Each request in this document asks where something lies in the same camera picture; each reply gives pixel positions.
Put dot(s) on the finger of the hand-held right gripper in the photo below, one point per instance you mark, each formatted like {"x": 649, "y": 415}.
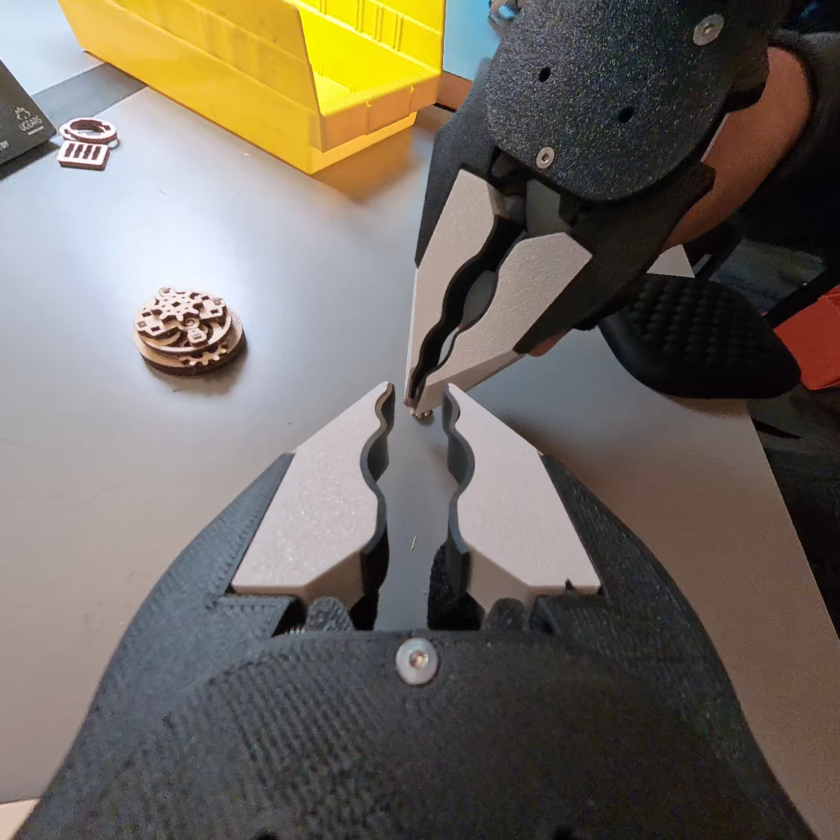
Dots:
{"x": 453, "y": 223}
{"x": 538, "y": 289}

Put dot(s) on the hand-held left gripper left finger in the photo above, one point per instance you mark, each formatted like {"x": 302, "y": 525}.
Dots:
{"x": 308, "y": 525}

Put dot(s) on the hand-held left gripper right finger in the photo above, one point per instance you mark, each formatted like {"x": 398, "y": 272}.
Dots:
{"x": 518, "y": 525}

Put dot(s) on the small wooden gear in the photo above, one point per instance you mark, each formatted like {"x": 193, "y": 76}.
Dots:
{"x": 420, "y": 412}

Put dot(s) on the round wooden gear model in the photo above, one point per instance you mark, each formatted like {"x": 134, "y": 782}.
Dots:
{"x": 187, "y": 328}

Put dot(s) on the person's right forearm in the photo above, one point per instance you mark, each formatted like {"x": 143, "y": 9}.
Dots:
{"x": 823, "y": 164}

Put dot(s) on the grey desk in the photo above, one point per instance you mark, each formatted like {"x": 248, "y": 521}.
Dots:
{"x": 197, "y": 492}

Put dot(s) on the person's right hand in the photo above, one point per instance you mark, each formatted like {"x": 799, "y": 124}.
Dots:
{"x": 768, "y": 131}

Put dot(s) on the black chair armrest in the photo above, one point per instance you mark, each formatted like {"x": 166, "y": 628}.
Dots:
{"x": 709, "y": 341}

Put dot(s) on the yellow plastic bin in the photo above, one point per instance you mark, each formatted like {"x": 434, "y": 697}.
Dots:
{"x": 262, "y": 65}

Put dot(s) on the orange cloth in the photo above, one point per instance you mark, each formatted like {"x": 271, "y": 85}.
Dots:
{"x": 814, "y": 334}

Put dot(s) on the small wooden lock-shaped piece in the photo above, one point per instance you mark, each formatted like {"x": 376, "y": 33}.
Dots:
{"x": 85, "y": 148}

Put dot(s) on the black packaging card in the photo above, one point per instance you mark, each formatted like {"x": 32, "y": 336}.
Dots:
{"x": 19, "y": 124}

